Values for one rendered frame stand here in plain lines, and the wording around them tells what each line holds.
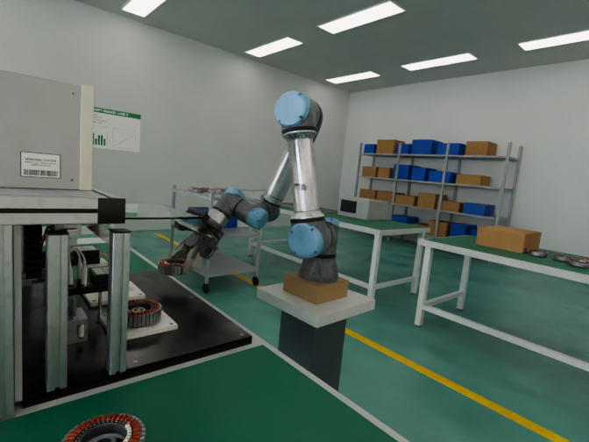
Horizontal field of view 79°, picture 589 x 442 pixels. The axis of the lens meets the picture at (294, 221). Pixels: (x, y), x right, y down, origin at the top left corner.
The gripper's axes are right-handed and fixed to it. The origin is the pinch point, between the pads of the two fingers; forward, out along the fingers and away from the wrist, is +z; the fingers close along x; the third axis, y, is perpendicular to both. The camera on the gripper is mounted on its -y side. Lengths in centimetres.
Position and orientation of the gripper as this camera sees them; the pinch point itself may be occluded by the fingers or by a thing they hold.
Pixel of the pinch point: (173, 267)
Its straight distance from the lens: 129.2
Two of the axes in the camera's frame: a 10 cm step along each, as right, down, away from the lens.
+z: -5.2, 7.9, -3.2
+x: -6.6, -1.4, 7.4
